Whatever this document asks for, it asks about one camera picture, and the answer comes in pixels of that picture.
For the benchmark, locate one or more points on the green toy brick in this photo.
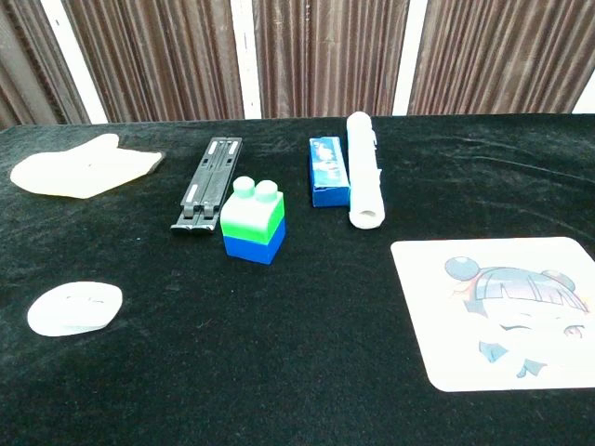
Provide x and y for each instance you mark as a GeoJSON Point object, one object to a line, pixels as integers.
{"type": "Point", "coordinates": [251, 218]}

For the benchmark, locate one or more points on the cartoon girl mouse pad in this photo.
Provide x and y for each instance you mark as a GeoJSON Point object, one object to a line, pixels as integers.
{"type": "Point", "coordinates": [441, 279]}

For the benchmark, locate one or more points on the white computer mouse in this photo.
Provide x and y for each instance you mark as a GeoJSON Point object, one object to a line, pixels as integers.
{"type": "Point", "coordinates": [74, 309]}

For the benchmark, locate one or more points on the brown pleated curtain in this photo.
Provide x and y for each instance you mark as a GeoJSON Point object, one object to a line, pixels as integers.
{"type": "Point", "coordinates": [502, 56]}
{"type": "Point", "coordinates": [28, 69]}
{"type": "Point", "coordinates": [158, 56]}
{"type": "Point", "coordinates": [325, 56]}

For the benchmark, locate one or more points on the white plastic wrap roll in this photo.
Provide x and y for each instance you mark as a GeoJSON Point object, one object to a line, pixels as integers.
{"type": "Point", "coordinates": [365, 176]}

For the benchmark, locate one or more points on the black velvet table cloth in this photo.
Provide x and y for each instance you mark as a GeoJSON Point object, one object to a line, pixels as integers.
{"type": "Point", "coordinates": [297, 371]}

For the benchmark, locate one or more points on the blue toy brick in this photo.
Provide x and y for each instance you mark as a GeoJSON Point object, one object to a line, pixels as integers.
{"type": "Point", "coordinates": [251, 251]}

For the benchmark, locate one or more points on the white frame post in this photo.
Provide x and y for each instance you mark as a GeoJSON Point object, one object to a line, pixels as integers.
{"type": "Point", "coordinates": [586, 102]}
{"type": "Point", "coordinates": [245, 60]}
{"type": "Point", "coordinates": [409, 60]}
{"type": "Point", "coordinates": [72, 56]}

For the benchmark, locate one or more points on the black folding laptop stand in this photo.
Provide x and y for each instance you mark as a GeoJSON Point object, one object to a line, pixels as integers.
{"type": "Point", "coordinates": [211, 176]}

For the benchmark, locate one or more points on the blue toothpaste box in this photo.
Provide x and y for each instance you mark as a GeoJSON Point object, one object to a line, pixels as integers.
{"type": "Point", "coordinates": [327, 167]}

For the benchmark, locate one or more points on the cream oven mitt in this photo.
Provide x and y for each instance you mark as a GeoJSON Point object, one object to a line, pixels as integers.
{"type": "Point", "coordinates": [74, 172]}

